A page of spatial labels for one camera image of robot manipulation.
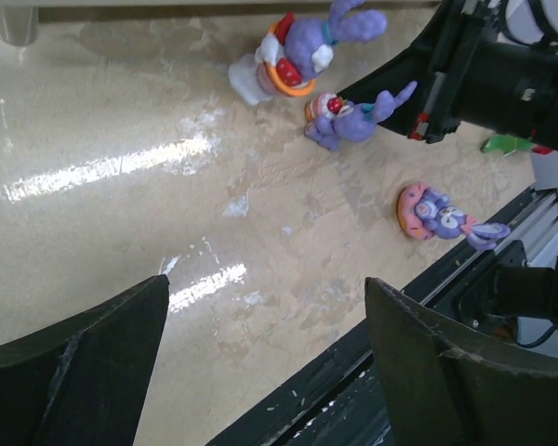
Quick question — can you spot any white two-tier shelf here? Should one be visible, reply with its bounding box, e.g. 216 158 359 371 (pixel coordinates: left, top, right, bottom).
0 0 443 47

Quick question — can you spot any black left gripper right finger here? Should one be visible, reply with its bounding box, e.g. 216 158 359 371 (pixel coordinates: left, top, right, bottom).
365 278 558 445

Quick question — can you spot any purple bunny large donut toy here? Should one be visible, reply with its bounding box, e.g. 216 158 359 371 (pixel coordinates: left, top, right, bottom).
396 181 512 252

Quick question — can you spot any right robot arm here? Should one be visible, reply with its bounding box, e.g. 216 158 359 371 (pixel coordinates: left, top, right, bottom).
340 0 558 151

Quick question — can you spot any black table front frame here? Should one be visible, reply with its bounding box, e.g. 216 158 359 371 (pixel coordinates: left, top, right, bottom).
214 190 558 445

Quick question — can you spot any red dragon fruit toy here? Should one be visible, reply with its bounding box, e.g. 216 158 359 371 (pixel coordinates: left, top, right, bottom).
481 134 552 156

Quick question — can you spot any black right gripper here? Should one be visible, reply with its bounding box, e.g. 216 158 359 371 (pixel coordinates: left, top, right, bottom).
337 0 485 145

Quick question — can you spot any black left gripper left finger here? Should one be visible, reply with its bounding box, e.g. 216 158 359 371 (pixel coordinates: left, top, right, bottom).
0 275 169 445

